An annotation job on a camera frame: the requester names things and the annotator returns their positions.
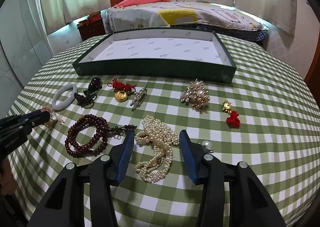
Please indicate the red cord gold lock charm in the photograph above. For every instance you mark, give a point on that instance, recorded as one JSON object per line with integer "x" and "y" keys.
{"x": 122, "y": 90}

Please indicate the silver rhinestone brooch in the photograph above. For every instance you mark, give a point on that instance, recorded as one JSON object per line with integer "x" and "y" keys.
{"x": 139, "y": 97}

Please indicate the wooden door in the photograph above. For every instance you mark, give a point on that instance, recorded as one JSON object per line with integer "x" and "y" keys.
{"x": 312, "y": 77}

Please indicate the bed with patterned quilt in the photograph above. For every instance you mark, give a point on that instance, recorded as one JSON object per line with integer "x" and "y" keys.
{"x": 196, "y": 15}

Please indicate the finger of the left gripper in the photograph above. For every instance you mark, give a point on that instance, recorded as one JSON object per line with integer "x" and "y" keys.
{"x": 36, "y": 118}

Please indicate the gold charm red knot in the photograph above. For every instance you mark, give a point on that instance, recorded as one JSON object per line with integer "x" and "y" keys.
{"x": 233, "y": 117}

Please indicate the glass wardrobe door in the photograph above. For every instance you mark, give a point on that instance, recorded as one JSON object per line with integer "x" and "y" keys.
{"x": 24, "y": 49}

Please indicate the green white checkered tablecloth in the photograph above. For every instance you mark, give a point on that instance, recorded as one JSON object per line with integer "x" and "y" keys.
{"x": 278, "y": 136}

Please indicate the pearl gold flower brooch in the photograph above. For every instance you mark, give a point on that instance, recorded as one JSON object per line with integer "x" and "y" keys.
{"x": 196, "y": 96}

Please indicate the dark green tray box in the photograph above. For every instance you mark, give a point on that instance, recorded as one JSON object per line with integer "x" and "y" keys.
{"x": 159, "y": 52}

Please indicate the person's left hand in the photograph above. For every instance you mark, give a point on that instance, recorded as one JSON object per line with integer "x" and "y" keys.
{"x": 8, "y": 183}

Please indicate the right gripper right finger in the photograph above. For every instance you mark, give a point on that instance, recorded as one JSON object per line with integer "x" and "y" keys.
{"x": 250, "y": 202}

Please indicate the dark wooden nightstand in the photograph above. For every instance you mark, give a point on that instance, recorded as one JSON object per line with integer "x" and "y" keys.
{"x": 88, "y": 29}

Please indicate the red items on nightstand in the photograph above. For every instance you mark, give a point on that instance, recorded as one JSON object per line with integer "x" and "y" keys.
{"x": 91, "y": 18}

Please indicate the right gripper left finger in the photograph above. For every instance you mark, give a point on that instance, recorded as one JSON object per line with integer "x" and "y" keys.
{"x": 63, "y": 203}

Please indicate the pink pillow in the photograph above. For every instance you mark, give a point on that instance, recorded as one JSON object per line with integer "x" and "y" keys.
{"x": 128, "y": 3}

